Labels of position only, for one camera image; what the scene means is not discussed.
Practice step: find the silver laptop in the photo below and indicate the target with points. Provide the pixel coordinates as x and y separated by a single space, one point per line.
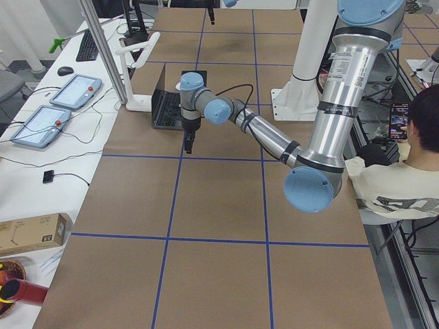
165 107

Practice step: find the blue teach pendant far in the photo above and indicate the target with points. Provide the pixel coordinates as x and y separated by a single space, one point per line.
76 92

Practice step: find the black desk mouse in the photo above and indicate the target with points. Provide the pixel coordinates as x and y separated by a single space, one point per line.
65 70

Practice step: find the blue teach pendant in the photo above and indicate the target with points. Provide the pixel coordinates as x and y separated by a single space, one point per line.
42 127
76 92

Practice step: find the blue teach pendant near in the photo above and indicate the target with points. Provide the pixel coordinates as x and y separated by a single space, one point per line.
42 127

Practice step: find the red bottle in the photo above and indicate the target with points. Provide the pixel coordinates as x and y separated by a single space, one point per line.
22 291

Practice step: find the cardboard box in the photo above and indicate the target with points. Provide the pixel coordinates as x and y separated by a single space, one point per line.
33 233

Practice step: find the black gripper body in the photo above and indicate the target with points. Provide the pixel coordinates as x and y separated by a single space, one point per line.
190 125

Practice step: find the smartphone in hand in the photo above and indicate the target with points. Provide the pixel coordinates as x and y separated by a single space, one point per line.
398 120

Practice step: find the black keyboard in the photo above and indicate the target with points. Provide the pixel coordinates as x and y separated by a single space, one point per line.
88 50

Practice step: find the person in cream sweater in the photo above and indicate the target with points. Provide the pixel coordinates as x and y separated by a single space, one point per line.
388 192

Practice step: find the small black puck device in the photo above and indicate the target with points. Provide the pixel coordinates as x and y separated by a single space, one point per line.
48 176

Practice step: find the white camera pole base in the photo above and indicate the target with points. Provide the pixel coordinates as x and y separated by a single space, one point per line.
298 100

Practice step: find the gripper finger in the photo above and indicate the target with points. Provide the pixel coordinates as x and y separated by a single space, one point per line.
188 143

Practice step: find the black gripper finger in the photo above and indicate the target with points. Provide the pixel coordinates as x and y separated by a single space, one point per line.
211 14

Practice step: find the aluminium frame post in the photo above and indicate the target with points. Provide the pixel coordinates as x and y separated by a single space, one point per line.
98 35

